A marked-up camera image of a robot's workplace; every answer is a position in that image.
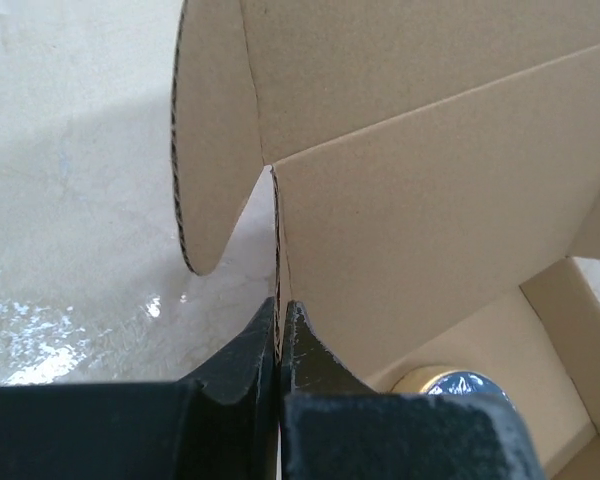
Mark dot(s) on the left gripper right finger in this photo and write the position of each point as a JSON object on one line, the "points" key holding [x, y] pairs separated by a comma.
{"points": [[333, 426]]}

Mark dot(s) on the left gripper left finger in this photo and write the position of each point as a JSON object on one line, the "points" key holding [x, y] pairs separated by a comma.
{"points": [[217, 422]]}

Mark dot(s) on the brown cardboard box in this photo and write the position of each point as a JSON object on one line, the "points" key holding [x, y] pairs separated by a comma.
{"points": [[436, 169]]}

